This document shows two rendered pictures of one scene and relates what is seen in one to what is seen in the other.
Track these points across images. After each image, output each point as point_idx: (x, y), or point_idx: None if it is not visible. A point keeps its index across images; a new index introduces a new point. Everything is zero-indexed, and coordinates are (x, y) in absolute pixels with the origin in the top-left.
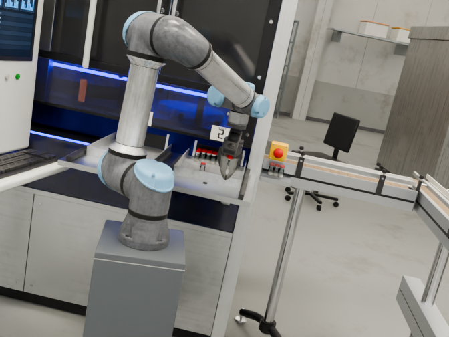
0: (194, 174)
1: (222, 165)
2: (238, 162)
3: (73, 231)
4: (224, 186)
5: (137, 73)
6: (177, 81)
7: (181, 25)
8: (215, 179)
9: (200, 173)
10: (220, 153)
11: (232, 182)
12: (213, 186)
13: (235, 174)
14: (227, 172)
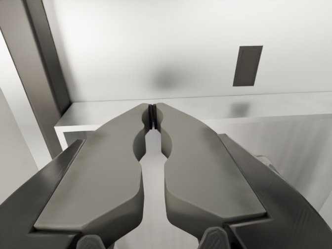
0: (313, 100)
1: (203, 139)
2: (41, 190)
3: None
4: (150, 84)
5: None
6: None
7: None
8: (203, 104)
9: (290, 108)
10: (308, 241)
11: (111, 111)
12: (203, 38)
13: (139, 239)
14: (164, 234)
